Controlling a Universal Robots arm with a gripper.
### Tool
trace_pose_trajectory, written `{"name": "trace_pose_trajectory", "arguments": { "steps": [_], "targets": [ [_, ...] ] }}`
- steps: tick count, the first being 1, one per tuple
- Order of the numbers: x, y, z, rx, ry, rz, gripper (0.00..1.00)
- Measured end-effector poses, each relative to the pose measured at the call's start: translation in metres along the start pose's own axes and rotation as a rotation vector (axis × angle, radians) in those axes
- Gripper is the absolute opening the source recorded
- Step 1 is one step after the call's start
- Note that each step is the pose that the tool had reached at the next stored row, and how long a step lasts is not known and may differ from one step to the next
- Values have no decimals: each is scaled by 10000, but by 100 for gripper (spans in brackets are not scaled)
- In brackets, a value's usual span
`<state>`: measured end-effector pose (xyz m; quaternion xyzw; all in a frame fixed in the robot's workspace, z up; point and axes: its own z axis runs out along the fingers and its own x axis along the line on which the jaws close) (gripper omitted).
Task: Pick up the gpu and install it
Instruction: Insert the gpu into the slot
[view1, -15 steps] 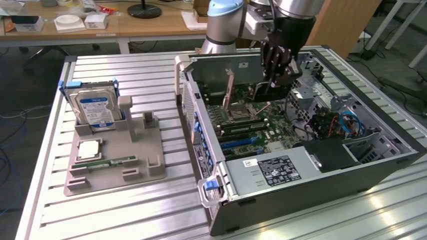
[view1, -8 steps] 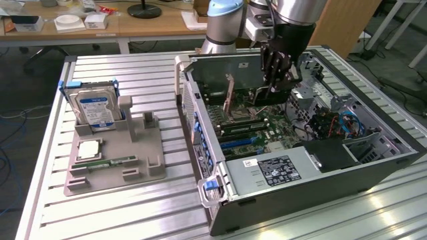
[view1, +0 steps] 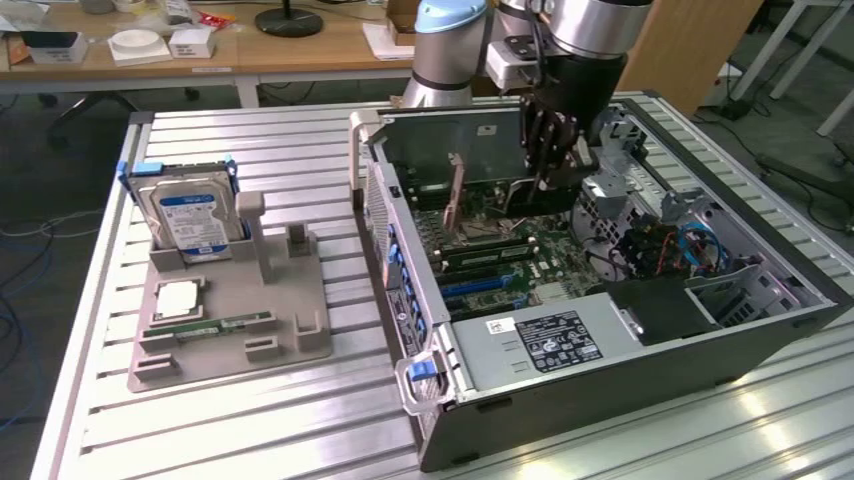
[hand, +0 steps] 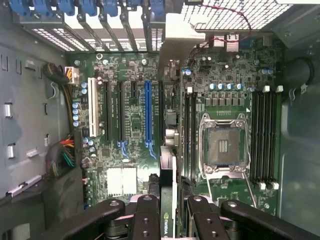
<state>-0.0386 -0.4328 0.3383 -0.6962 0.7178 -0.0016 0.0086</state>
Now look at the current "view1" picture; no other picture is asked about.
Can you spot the black plastic air shroud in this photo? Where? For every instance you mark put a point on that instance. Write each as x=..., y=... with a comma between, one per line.
x=660, y=310

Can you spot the white box with dark lid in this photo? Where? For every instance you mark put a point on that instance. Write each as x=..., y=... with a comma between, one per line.
x=56, y=47

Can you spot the small white cardboard box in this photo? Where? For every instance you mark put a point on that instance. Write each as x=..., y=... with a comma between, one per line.
x=192, y=44

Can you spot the metal CPU socket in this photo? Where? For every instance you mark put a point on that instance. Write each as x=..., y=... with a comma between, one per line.
x=481, y=232

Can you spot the hard disk with blue carrier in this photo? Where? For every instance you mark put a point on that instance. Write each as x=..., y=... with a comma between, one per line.
x=189, y=220

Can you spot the white table frame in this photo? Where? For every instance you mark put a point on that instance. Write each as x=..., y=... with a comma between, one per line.
x=800, y=30

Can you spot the wooden desk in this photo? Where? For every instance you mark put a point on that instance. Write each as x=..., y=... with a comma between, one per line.
x=133, y=67

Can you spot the white round part on box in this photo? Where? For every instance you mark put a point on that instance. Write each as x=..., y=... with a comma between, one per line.
x=138, y=47

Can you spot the silver CPU chip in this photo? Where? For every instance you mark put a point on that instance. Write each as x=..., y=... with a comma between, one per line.
x=176, y=300

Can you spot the grey parts rack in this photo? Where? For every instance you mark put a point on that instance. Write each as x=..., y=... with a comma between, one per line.
x=287, y=300

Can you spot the grey power supply unit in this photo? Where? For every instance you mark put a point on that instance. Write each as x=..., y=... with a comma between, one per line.
x=533, y=340

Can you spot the black office chair base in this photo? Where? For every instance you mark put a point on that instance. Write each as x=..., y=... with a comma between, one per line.
x=73, y=112

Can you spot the grey metal disk bay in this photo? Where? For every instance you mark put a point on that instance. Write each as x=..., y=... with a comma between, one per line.
x=734, y=295

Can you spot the installed RAM stick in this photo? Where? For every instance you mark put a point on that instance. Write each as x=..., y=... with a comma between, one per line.
x=487, y=255

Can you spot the open black PC case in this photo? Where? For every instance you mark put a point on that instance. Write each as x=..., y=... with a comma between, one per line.
x=667, y=390

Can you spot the green RAM stick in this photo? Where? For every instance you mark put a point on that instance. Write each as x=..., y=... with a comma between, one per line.
x=207, y=327

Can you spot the green motherboard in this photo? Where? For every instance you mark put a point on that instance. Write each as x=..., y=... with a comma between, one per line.
x=553, y=255

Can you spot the wooden cabinet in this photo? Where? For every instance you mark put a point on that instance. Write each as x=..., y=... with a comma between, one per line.
x=694, y=50

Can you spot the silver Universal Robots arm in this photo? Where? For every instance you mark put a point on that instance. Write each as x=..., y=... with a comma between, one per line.
x=447, y=50

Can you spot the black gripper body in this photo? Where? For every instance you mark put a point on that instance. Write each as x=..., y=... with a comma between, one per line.
x=587, y=85

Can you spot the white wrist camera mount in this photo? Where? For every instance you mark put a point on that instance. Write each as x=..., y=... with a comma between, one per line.
x=507, y=62

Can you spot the black round lamp base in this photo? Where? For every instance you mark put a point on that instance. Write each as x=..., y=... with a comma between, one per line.
x=288, y=24

